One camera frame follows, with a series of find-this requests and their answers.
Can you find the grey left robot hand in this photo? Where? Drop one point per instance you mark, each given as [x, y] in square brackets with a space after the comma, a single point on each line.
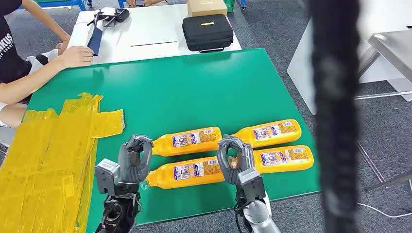
[130, 164]

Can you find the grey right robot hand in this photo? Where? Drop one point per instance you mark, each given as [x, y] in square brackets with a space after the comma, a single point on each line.
[246, 157]

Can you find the person's right hand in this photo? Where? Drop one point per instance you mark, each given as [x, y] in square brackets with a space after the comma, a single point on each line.
[77, 57]

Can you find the person's left hand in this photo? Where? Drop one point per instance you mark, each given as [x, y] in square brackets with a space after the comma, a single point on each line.
[62, 46]

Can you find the orange detergent bottle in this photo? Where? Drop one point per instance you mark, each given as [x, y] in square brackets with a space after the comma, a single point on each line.
[283, 165]
[164, 177]
[164, 146]
[248, 133]

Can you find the person's right forearm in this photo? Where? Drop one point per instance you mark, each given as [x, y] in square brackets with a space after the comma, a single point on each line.
[29, 80]

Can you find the person's left forearm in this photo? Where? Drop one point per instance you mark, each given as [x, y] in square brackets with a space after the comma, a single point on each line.
[45, 19]

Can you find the dark blue flat device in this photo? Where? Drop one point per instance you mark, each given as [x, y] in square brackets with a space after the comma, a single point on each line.
[95, 40]

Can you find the person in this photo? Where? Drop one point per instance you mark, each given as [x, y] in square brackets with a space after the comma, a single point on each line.
[151, 2]
[9, 61]

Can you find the black handheld device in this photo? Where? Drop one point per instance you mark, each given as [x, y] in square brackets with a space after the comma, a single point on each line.
[120, 14]

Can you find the blue metal leg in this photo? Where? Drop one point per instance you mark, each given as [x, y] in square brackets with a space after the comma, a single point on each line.
[121, 3]
[243, 4]

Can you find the white cabinet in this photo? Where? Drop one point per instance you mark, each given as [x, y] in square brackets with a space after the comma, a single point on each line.
[299, 80]

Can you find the black carrying case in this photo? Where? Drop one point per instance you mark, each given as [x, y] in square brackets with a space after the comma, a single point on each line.
[207, 33]

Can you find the cardboard box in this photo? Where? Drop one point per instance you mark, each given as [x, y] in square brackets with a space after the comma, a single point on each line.
[206, 8]

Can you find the metal stand legs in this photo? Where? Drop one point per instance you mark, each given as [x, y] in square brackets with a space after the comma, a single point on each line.
[392, 181]

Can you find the green crate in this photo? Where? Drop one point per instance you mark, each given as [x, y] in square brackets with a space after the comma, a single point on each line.
[229, 4]

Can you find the steel table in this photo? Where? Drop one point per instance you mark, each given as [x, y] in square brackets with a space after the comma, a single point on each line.
[392, 48]

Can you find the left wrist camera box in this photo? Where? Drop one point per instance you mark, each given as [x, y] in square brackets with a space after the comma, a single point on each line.
[106, 175]

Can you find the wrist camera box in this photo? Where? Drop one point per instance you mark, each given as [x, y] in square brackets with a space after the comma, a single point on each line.
[252, 185]
[106, 175]

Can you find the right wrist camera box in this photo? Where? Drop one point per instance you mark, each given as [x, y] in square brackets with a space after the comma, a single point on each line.
[252, 185]

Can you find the blue metal frame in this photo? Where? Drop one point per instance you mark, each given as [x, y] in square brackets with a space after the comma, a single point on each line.
[61, 2]

